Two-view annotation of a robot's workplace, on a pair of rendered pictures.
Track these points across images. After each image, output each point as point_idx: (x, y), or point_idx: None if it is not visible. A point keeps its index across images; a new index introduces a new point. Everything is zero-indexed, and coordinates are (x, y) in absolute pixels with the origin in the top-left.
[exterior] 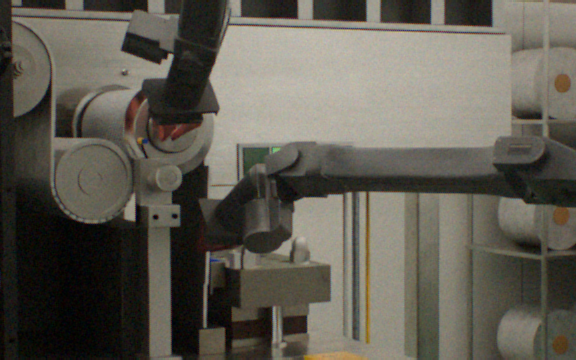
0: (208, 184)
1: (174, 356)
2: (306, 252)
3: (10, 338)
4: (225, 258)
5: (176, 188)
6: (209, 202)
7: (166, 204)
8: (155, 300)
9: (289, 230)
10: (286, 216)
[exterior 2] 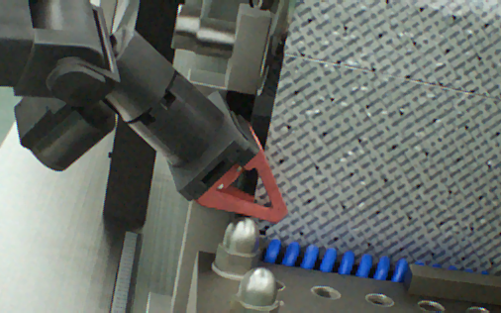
0: (277, 88)
1: (152, 309)
2: (234, 300)
3: (110, 152)
4: (401, 304)
5: (171, 45)
6: (214, 101)
7: (212, 81)
8: (185, 225)
9: (20, 129)
10: (32, 107)
